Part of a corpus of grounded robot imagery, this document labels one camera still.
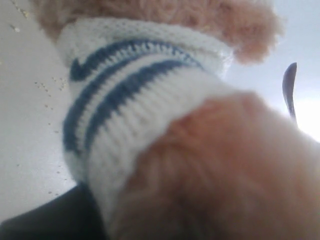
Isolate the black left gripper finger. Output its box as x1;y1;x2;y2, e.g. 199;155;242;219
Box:
0;184;108;240

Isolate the teddy bear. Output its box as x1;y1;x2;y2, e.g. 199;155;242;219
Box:
30;0;320;240

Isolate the dark red wooden spoon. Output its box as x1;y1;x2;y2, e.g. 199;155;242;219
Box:
282;62;297;122

